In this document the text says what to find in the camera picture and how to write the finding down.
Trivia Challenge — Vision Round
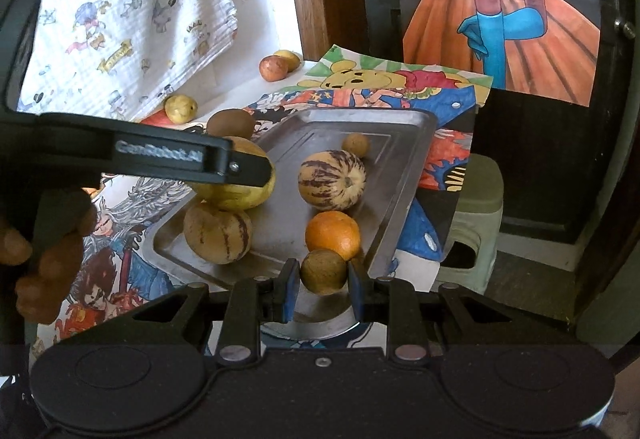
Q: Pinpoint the yellow apple behind red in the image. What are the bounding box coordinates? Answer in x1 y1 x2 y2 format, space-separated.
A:
273 50 302 73

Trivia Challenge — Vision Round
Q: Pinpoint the yellow green guava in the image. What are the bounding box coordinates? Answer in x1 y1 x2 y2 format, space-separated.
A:
164 95 198 125

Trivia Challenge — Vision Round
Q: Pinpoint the large brown kiwi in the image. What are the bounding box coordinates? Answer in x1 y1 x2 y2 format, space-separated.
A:
206 109 255 139

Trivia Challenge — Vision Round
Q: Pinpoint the small orange tangerine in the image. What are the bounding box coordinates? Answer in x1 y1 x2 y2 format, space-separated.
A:
305 211 361 261

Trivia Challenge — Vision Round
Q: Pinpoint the green yellow mango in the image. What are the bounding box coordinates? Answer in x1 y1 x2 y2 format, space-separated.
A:
188 136 276 212

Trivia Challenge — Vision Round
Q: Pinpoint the Winnie the Pooh drawing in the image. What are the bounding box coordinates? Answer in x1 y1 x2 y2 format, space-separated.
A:
297 45 494 106

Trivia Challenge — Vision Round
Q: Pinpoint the colourful anime drawing mat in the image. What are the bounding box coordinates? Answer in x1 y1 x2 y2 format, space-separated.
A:
29 86 476 360

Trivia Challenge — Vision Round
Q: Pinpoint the person's left hand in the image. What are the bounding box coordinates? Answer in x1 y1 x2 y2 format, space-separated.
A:
1 189 96 324

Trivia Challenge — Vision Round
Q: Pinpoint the brown striped pepino melon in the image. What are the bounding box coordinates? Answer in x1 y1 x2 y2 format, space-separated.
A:
183 202 253 265

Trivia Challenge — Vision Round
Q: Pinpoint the small brown round fruit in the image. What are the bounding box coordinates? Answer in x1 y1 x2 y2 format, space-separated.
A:
342 133 370 159

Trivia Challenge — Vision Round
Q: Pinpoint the cartoon print white cloth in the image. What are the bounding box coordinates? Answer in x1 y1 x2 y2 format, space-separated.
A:
17 0 238 121

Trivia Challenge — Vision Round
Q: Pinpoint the green plastic stool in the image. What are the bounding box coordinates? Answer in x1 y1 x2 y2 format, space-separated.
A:
436 154 504 294

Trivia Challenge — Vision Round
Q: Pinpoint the yellow striped pepino melon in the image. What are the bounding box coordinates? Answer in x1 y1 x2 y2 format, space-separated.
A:
297 150 367 212

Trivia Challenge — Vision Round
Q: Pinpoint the metal baking tray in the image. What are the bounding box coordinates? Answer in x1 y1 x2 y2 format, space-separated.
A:
141 108 438 289

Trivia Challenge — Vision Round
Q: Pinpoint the orange dress lady poster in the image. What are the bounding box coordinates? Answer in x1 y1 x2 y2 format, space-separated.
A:
402 0 600 107

